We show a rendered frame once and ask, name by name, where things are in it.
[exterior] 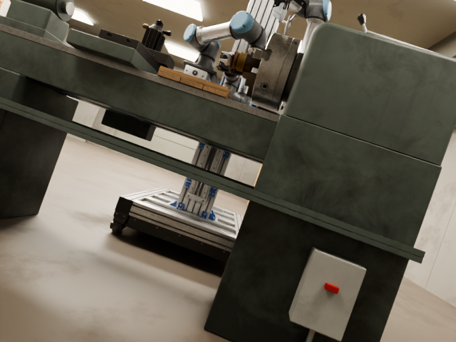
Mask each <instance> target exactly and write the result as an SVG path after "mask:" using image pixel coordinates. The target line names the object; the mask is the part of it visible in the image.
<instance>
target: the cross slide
mask: <svg viewBox="0 0 456 342"><path fill-rule="evenodd" d="M98 37H100V38H102V39H106V40H108V41H112V42H115V43H118V44H121V45H124V46H127V47H130V48H134V49H135V50H136V51H137V52H138V53H139V54H140V55H141V56H142V57H143V58H144V59H145V60H146V61H147V62H148V63H149V64H150V65H151V66H152V67H153V68H154V69H155V71H156V72H157V73H158V71H159V68H160V66H161V65H160V63H158V61H156V59H155V58H154V57H153V56H152V55H151V53H150V52H149V51H148V50H147V49H146V47H145V46H144V45H143V44H142V43H141V42H140V41H139V40H136V39H132V38H131V39H130V38H129V37H126V36H123V35H119V34H117V33H113V32H112V33H111V32H110V31H106V30H104V29H101V30H100V33H99V36H98Z"/></svg>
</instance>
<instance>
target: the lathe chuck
mask: <svg viewBox="0 0 456 342"><path fill-rule="evenodd" d="M293 39H294V38H293V37H289V36H286V35H282V34H279V33H273V34H272V36H271V37H270V39H269V41H268V43H267V46H266V48H265V50H267V51H268V50H271V52H272V54H271V57H270V59H269V60H268V61H265V59H264V58H262V59H261V63H260V65H259V69H258V71H257V74H256V79H255V82H254V87H253V91H252V103H254V104H256V105H260V106H262V107H266V108H268V109H271V101H272V98H273V94H274V92H275V88H276V85H277V82H278V78H279V76H280V72H281V70H282V67H283V64H284V61H285V58H286V55H287V53H288V50H289V48H290V45H291V43H292V41H293ZM264 82H265V83H267V84H268V86H269V87H268V89H267V90H263V89H262V88H261V84H262V83H264Z"/></svg>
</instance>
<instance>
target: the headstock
mask: <svg viewBox="0 0 456 342"><path fill-rule="evenodd" d="M283 114H284V115H287V116H290V117H293V118H296V119H300V120H302V121H306V122H309V123H311V124H315V125H317V126H321V127H323V128H327V129H329V130H333V131H335V132H339V133H342V134H345V135H348V136H351V137H354V138H358V139H360V140H364V141H366V142H369V143H373V144H375V145H379V146H381V147H385V148H387V149H391V150H393V151H397V152H399V153H403V154H406V155H410V156H412V157H416V158H418V159H422V160H424V161H427V162H430V163H433V164H436V165H439V166H441V164H442V161H443V159H444V155H445V153H446V150H447V147H448V145H449V142H450V139H451V136H452V133H453V130H454V128H455V124H456V58H452V57H450V56H445V55H442V54H438V53H435V52H431V51H428V50H424V49H421V48H418V47H414V46H411V45H407V44H404V43H400V42H397V41H392V40H390V39H386V38H382V37H378V36H376V35H372V34H368V33H364V32H362V31H357V30H354V29H352V28H347V27H344V26H340V25H337V24H333V23H329V22H326V23H322V24H320V25H318V26H317V27H316V28H315V29H314V30H313V32H312V33H311V37H310V38H309V42H308V44H307V47H306V50H305V53H304V55H303V59H302V61H301V64H300V67H299V70H298V72H297V76H296V77H295V80H294V83H293V86H292V89H291V91H290V94H289V97H288V100H287V102H286V106H285V108H284V111H283Z"/></svg>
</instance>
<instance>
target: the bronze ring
mask: <svg viewBox="0 0 456 342"><path fill-rule="evenodd" d="M247 54H250V53H244V52H241V53H240V52H234V54H233V57H232V59H231V68H233V69H236V70H237V71H239V72H242V74H243V73H244V71H248V72H251V70H252V68H253V67H251V66H247V65H245V64H244V61H245V59H246V56H247Z"/></svg>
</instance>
